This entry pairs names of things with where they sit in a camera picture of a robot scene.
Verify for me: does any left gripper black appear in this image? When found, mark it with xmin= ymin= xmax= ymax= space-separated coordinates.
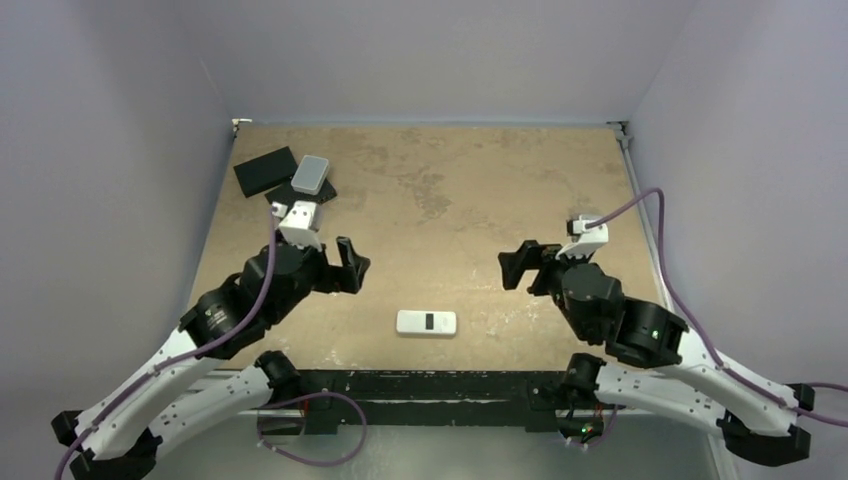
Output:
xmin=268 ymin=227 xmax=368 ymax=324

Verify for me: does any white red remote control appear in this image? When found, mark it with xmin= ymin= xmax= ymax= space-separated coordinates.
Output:
xmin=395 ymin=310 xmax=458 ymax=337

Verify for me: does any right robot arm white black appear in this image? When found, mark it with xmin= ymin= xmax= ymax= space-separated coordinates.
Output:
xmin=498 ymin=237 xmax=815 ymax=467

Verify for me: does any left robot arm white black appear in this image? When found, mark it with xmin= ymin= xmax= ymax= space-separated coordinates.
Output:
xmin=51 ymin=235 xmax=370 ymax=479

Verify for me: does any black box with slots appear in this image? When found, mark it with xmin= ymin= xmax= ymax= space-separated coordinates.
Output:
xmin=264 ymin=180 xmax=337 ymax=206

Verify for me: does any translucent grey plastic case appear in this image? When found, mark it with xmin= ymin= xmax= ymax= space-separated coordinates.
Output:
xmin=290 ymin=155 xmax=330 ymax=195

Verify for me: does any black box upper left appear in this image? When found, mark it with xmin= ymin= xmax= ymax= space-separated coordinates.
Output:
xmin=233 ymin=146 xmax=298 ymax=198

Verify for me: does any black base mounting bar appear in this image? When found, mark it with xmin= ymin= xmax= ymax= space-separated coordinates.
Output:
xmin=296 ymin=370 xmax=598 ymax=435

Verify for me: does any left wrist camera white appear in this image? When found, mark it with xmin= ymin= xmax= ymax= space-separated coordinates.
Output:
xmin=271 ymin=201 xmax=324 ymax=252

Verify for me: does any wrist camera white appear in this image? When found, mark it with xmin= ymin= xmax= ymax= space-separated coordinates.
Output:
xmin=271 ymin=201 xmax=324 ymax=252
xmin=555 ymin=214 xmax=609 ymax=260

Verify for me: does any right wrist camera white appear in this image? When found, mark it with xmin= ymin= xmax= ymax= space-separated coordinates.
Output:
xmin=555 ymin=214 xmax=609 ymax=260

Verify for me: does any aluminium frame rail right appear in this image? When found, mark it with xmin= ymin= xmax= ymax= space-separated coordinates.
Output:
xmin=609 ymin=121 xmax=723 ymax=415

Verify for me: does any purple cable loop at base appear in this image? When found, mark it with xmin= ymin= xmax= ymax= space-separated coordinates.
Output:
xmin=256 ymin=388 xmax=370 ymax=466

